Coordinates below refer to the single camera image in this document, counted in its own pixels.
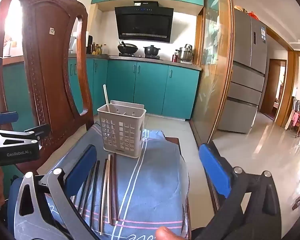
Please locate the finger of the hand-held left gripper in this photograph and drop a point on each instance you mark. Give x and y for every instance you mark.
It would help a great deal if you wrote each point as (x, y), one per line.
(38, 130)
(6, 118)

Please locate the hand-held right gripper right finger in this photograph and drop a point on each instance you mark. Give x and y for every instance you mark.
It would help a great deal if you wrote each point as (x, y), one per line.
(212, 170)

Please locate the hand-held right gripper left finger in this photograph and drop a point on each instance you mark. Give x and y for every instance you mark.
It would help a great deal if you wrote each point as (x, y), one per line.
(81, 166)

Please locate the white plastic chopstick holder basket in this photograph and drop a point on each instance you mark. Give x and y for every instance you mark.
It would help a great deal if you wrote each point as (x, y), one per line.
(120, 135)

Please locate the person's right hand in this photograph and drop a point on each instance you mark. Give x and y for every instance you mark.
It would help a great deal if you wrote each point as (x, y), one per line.
(167, 233)

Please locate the beige chopstick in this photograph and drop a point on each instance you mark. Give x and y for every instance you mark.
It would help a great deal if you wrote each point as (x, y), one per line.
(103, 195)

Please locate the carved wooden chair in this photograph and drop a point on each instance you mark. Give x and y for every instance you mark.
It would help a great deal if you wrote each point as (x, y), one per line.
(47, 80)

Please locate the blue striped cloth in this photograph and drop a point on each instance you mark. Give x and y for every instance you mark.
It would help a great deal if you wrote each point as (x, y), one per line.
(150, 180)

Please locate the chairs with draped clothes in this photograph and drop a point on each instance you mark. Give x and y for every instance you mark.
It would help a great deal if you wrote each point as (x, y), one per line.
(298, 120)

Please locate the black countertop appliance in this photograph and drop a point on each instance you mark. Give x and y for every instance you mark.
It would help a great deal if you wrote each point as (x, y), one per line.
(89, 44)

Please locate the row of condiment bottles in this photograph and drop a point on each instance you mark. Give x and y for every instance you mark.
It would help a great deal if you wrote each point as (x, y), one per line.
(98, 49)

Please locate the silver refrigerator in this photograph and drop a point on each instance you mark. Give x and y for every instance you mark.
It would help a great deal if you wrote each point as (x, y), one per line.
(247, 75)

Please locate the wooden door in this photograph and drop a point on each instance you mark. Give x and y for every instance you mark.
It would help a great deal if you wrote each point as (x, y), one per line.
(272, 87)

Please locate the teal base cabinets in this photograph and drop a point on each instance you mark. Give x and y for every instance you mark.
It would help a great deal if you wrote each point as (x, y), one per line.
(150, 87)

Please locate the wood framed glass sliding door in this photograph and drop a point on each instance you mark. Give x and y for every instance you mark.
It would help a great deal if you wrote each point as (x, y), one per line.
(215, 62)

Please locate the grey kitchen countertop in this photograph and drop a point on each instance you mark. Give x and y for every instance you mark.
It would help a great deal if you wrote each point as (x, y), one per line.
(165, 62)

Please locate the red thermos bottle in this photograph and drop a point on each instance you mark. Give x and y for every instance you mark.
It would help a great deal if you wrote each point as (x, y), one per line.
(174, 58)

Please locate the stainless steel pot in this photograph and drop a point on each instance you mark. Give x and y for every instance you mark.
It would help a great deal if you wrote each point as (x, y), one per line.
(185, 53)

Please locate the black wok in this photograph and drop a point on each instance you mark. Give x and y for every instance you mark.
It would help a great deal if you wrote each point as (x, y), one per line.
(127, 48)

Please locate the gas stove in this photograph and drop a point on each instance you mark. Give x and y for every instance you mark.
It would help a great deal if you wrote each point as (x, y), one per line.
(140, 55)

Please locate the black cooking pot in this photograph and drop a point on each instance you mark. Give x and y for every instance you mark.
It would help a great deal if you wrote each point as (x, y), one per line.
(151, 51)

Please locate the black range hood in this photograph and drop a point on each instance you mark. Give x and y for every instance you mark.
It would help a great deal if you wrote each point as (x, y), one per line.
(143, 23)

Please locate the red bag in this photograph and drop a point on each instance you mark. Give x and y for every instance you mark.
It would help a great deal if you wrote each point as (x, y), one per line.
(253, 15)

